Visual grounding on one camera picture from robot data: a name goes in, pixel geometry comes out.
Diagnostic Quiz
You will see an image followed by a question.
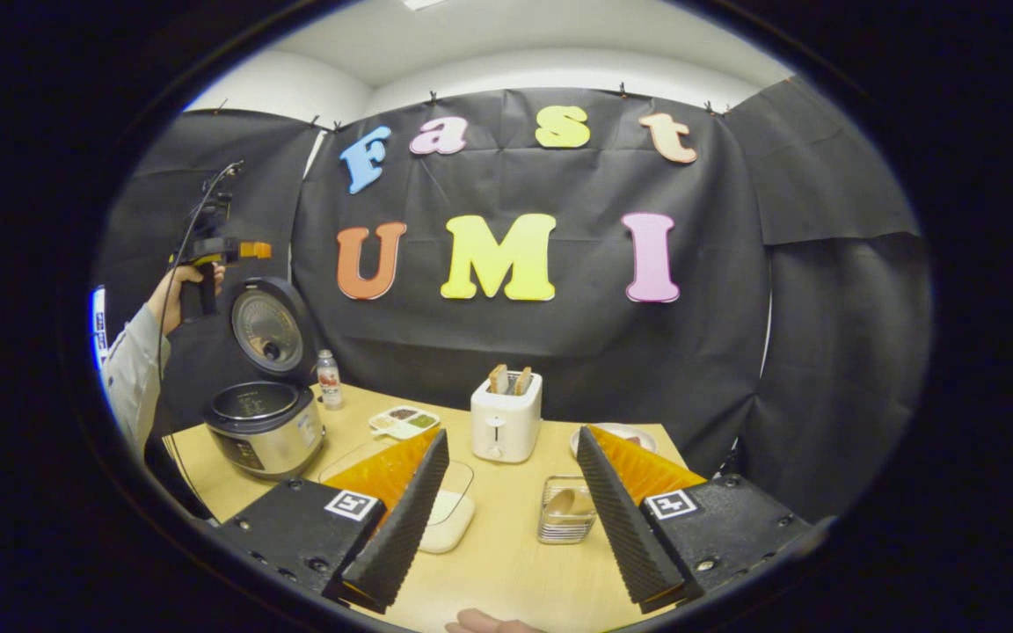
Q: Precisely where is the small clear plastic bottle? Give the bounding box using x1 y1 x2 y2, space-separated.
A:
316 349 345 411

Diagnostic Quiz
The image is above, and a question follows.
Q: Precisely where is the black backdrop cloth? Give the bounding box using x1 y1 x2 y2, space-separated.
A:
93 77 934 524

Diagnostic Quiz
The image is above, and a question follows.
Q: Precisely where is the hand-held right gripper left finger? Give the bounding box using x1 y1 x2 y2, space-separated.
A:
212 428 452 614

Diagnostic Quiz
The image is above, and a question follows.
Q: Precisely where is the clear glass chopstick holder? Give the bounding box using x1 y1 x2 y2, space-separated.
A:
537 476 597 545

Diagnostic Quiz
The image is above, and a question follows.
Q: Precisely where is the computer monitor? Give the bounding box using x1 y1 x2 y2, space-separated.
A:
89 286 109 370

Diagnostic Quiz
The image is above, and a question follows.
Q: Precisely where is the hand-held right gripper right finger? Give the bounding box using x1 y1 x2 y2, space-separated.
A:
575 425 815 614

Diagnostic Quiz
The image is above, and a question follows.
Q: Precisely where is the white divided grain dish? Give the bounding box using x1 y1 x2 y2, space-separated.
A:
368 405 441 440

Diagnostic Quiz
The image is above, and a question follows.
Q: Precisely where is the white round plate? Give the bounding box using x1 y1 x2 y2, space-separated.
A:
570 423 657 458

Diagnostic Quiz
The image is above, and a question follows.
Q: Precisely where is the white toaster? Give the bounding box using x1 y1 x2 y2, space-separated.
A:
470 369 543 464

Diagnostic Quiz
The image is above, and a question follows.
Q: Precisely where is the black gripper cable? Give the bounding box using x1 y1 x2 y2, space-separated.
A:
157 161 245 379

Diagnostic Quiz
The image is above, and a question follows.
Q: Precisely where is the black and silver rice cooker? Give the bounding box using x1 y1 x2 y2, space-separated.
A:
204 277 325 480

